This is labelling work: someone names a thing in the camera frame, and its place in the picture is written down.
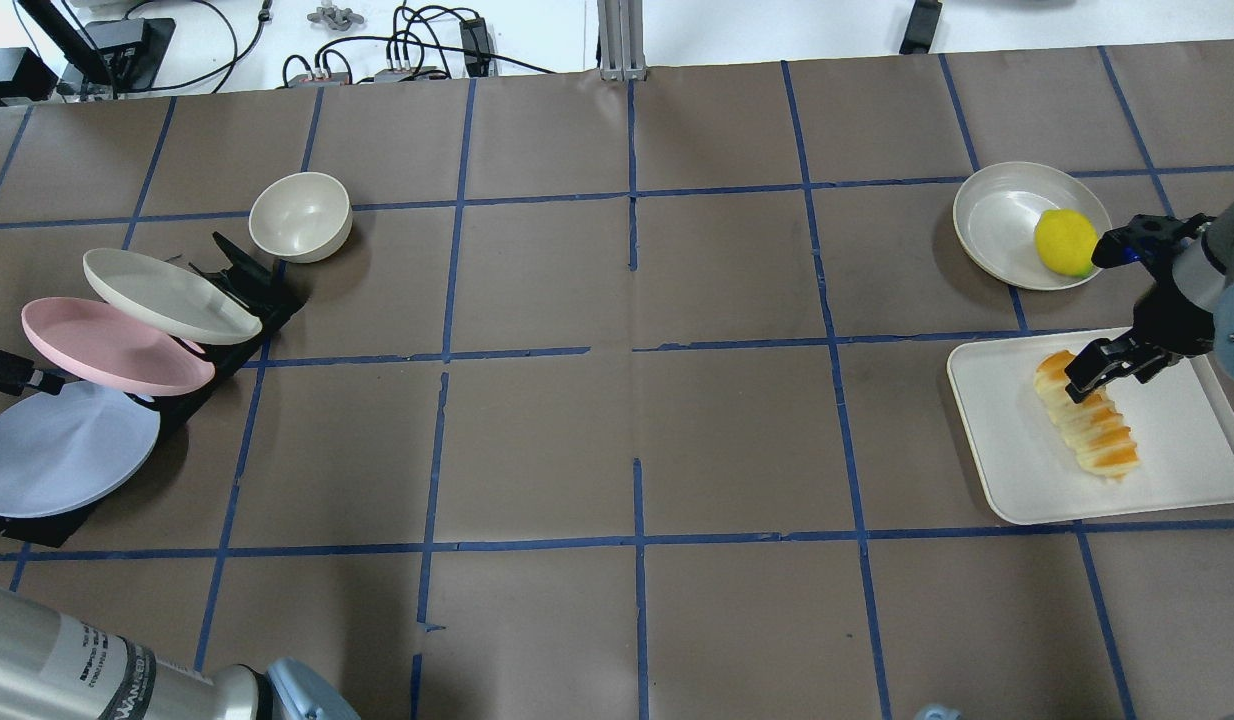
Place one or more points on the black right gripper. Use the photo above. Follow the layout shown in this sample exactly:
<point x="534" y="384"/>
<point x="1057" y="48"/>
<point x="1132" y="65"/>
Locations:
<point x="1180" y="323"/>

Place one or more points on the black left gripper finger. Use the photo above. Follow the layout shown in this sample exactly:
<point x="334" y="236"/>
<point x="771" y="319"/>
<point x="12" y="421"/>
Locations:
<point x="18" y="373"/>

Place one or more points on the blue plate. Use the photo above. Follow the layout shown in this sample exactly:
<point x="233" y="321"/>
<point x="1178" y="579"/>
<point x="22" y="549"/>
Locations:
<point x="59" y="453"/>

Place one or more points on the striped bread loaf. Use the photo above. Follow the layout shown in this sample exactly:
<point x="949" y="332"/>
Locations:
<point x="1093" y="429"/>

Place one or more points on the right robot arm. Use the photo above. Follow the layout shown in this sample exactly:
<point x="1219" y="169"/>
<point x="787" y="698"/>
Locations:
<point x="1227" y="290"/>

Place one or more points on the pink plate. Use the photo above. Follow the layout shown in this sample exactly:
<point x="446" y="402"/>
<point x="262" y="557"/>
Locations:
<point x="102" y="345"/>

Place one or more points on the cream lemon plate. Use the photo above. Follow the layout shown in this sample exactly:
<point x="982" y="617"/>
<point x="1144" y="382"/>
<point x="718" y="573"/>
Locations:
<point x="996" y="212"/>

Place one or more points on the black plate rack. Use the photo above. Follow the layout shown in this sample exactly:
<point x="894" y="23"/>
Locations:
<point x="243" y="278"/>

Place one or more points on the yellow lemon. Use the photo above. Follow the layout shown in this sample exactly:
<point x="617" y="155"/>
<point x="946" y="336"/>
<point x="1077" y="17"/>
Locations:
<point x="1065" y="240"/>

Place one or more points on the white rectangular tray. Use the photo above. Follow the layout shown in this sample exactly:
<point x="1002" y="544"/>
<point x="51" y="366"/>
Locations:
<point x="1182" y="422"/>

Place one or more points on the black device on stand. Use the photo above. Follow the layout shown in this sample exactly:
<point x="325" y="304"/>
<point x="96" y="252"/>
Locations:
<point x="110" y="58"/>

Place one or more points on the cream bowl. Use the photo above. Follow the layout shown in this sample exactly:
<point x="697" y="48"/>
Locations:
<point x="303" y="218"/>

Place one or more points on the grey metal fitting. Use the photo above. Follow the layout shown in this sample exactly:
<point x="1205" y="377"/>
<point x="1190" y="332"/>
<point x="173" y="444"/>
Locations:
<point x="335" y="17"/>

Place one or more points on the black power adapter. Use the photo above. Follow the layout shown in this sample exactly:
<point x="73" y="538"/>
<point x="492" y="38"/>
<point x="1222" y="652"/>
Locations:
<point x="477" y="47"/>

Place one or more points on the aluminium frame post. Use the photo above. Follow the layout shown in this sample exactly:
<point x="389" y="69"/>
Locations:
<point x="621" y="53"/>

